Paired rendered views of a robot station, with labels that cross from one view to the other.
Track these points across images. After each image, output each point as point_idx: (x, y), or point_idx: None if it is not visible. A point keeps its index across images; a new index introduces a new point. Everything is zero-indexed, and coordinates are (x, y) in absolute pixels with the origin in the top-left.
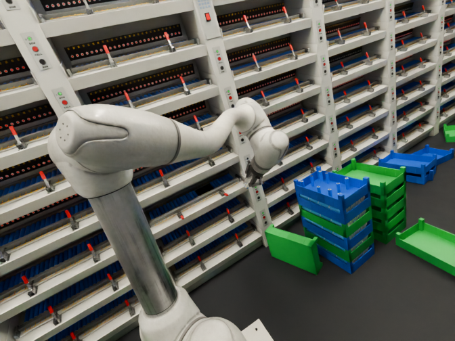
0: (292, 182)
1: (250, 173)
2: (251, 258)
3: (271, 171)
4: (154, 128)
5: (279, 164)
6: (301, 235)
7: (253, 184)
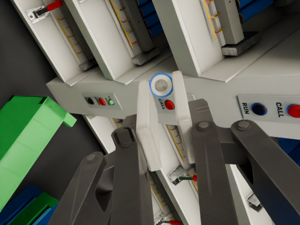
0: (193, 192)
1: (207, 219)
2: (14, 41)
3: (234, 170)
4: None
5: (255, 198)
6: (68, 170)
7: (82, 201)
